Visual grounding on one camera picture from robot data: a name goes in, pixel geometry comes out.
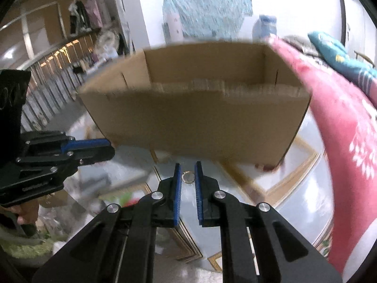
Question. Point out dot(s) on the teal patterned pillow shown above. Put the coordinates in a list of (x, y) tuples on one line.
[(332, 50)]

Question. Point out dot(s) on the hanging clothes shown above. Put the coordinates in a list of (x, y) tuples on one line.
[(88, 14)]

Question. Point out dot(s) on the person's left hand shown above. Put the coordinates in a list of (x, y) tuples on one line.
[(28, 215)]

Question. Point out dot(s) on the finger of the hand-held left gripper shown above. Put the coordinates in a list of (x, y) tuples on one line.
[(88, 144), (91, 156)]

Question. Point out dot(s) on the white patterned cloth bundle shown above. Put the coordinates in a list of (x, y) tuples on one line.
[(107, 45)]

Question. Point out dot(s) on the wooden chair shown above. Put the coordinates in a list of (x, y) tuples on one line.
[(365, 57)]

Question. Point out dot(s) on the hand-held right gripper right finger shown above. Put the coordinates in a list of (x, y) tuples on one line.
[(198, 194)]

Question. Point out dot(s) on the brown cardboard box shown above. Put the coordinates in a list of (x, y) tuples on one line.
[(191, 129)]

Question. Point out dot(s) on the blue water jug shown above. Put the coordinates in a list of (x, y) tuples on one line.
[(265, 26)]

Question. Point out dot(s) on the yellow-green fleece cloth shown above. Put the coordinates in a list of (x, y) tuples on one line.
[(20, 247)]

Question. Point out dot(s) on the wooden cabinet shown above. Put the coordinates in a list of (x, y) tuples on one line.
[(47, 14)]

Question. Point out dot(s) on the white door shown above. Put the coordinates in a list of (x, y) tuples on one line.
[(356, 11)]

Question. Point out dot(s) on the teal floral hanging cloth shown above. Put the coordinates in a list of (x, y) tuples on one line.
[(206, 6)]

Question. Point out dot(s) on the metal stair railing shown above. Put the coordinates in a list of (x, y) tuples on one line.
[(53, 73)]

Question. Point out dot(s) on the grey lace pillow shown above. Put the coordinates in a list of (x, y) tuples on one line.
[(297, 43)]

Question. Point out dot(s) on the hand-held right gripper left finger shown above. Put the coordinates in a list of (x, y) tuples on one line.
[(177, 194)]

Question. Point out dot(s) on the pink floral blanket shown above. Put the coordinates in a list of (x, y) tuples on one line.
[(347, 141)]

